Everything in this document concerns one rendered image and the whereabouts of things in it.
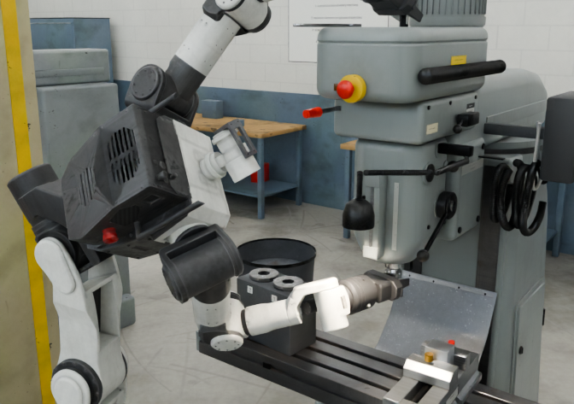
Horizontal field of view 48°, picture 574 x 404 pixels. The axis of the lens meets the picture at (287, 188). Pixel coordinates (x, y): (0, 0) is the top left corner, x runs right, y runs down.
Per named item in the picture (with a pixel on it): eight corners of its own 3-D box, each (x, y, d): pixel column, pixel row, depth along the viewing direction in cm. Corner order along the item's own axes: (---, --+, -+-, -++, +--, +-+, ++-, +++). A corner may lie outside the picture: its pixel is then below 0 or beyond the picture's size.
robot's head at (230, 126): (222, 172, 142) (243, 159, 137) (202, 138, 142) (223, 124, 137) (240, 162, 147) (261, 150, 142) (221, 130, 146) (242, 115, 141)
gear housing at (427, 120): (422, 147, 144) (424, 102, 141) (330, 136, 158) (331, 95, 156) (478, 128, 170) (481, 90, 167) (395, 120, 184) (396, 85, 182)
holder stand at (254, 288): (289, 357, 187) (289, 293, 182) (237, 333, 201) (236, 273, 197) (316, 342, 196) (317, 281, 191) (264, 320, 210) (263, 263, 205)
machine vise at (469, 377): (434, 442, 148) (436, 401, 146) (376, 421, 157) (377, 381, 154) (483, 377, 176) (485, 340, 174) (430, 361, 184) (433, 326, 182)
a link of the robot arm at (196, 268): (190, 316, 138) (186, 286, 127) (172, 284, 143) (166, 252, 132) (237, 292, 143) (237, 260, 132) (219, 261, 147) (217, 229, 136)
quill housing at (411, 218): (414, 274, 155) (421, 143, 148) (342, 256, 167) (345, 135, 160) (447, 253, 170) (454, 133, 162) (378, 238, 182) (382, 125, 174)
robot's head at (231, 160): (222, 190, 142) (254, 172, 138) (199, 149, 141) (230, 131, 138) (234, 184, 148) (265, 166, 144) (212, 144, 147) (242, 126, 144)
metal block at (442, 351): (446, 374, 163) (447, 353, 162) (424, 367, 167) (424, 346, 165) (453, 365, 167) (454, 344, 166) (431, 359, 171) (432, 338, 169)
